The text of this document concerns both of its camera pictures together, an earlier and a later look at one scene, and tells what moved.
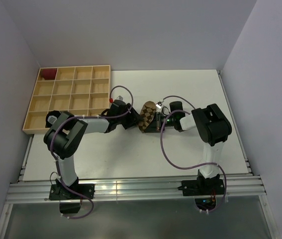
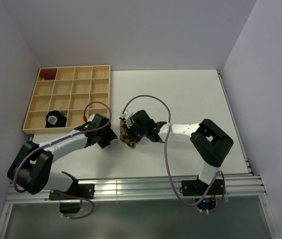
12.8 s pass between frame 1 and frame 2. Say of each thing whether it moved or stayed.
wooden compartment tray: stayed
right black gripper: moved
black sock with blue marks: stayed
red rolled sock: stayed
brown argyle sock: moved
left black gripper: moved
